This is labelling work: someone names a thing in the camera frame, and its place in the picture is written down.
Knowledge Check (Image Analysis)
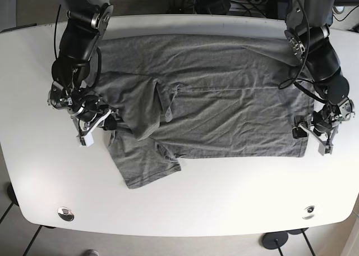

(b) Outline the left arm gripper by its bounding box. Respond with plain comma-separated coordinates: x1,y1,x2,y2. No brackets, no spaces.
292,112,341,146

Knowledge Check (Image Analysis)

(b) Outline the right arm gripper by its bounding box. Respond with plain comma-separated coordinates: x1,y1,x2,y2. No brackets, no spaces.
70,107,118,138

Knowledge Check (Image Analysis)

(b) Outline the light grey T-shirt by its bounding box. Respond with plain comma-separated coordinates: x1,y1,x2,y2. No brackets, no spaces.
95,34,314,189

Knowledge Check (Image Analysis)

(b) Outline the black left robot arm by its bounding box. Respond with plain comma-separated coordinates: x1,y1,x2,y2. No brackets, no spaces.
278,0,355,155

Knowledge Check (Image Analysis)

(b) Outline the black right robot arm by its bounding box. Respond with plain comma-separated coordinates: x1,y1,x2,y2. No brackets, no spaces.
48,0,116,147

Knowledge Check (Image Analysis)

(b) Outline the right metal table grommet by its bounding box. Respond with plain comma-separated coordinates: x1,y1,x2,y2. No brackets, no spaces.
302,205,316,220

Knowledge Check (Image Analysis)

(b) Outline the metal table grommet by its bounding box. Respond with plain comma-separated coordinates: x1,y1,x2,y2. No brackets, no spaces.
302,205,316,220
57,207,75,222

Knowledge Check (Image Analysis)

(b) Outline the left metal table grommet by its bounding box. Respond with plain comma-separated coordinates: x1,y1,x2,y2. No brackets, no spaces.
57,207,75,222

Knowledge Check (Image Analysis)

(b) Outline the black round stand base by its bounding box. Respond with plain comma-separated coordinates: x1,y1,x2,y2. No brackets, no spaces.
261,231,288,250

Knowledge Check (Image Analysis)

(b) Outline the grey sneaker shoe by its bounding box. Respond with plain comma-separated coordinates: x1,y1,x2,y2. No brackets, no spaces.
82,249,99,256

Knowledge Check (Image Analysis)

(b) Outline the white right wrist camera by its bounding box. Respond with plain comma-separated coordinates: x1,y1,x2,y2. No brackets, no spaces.
78,134,94,147

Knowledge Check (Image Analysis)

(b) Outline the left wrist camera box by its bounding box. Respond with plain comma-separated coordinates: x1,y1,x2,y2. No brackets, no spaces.
318,143,333,156

